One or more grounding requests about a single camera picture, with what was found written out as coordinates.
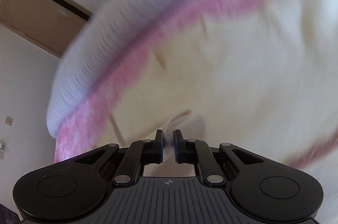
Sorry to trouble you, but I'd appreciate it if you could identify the cream striped knit sweater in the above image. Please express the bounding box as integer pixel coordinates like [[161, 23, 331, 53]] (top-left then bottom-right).
[[101, 0, 337, 178]]

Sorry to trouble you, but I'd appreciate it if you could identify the brown wooden door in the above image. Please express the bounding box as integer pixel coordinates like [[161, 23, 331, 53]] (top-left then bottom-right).
[[1, 0, 91, 57]]

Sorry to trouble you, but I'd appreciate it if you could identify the pink floral blanket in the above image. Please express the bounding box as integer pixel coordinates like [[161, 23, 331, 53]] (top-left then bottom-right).
[[55, 0, 267, 162]]

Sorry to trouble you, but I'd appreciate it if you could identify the wall switch plate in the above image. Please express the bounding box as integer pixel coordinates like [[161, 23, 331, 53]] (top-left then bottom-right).
[[5, 116, 13, 126]]

